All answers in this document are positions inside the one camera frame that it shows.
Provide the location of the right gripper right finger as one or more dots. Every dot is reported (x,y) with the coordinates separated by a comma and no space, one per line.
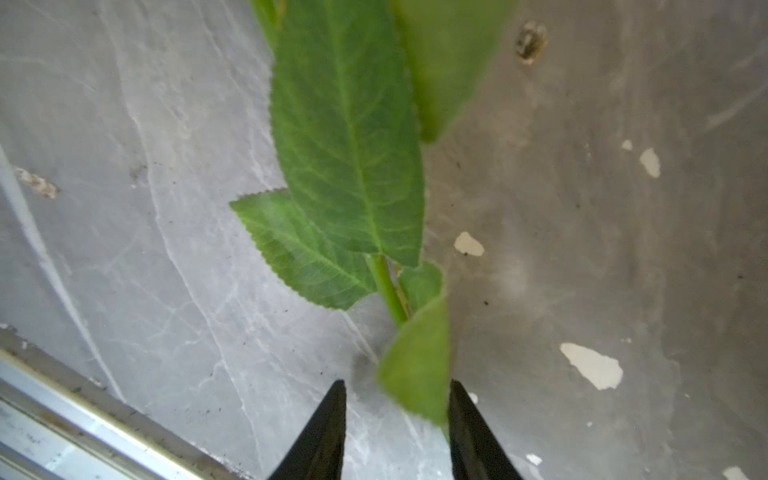
(475,452)

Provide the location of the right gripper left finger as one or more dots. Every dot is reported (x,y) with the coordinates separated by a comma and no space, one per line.
(318,452)

